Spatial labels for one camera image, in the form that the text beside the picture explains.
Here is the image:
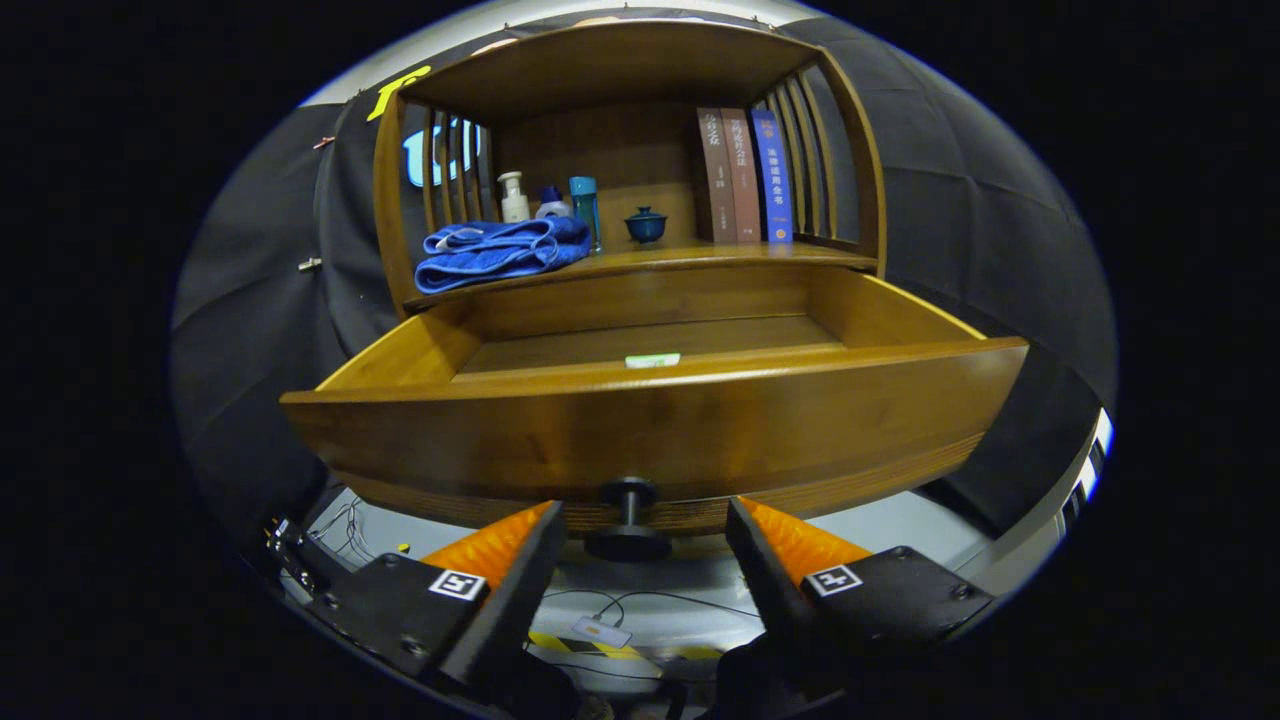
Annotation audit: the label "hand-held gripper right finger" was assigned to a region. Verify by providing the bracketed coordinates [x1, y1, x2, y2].
[724, 496, 996, 691]

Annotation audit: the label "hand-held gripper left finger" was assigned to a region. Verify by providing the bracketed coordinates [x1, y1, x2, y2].
[305, 500, 568, 691]

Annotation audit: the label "black drawer knob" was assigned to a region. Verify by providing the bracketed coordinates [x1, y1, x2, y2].
[585, 477, 673, 563]

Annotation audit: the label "wooden drawer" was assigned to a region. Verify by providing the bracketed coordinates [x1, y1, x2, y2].
[280, 262, 1031, 536]

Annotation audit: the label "wooden countertop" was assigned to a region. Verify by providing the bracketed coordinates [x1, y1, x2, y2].
[405, 240, 879, 309]

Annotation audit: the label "wooden cabinet with slatted shelf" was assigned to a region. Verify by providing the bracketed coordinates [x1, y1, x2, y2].
[372, 18, 889, 319]

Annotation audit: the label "yellow black floor tape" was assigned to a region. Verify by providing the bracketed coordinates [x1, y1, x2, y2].
[528, 630, 721, 663]

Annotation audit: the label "blue folded towel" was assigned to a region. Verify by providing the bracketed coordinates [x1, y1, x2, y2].
[414, 215, 593, 295]

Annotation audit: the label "clear teal bottle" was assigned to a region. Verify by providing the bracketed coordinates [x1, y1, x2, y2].
[569, 176, 603, 256]

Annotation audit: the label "blue book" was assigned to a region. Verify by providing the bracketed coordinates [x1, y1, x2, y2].
[750, 108, 795, 244]

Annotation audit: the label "reddish brown book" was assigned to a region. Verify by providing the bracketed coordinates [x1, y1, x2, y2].
[722, 107, 763, 244]

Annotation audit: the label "dark brown book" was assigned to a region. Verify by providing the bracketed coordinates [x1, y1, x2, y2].
[696, 107, 739, 245]

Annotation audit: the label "white card on cable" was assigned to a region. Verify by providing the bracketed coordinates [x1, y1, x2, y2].
[571, 616, 633, 648]

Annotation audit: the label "black floor cable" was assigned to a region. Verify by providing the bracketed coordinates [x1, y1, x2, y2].
[545, 588, 763, 627]

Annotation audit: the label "tangled thin cables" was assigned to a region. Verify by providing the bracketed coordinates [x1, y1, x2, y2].
[305, 495, 369, 561]

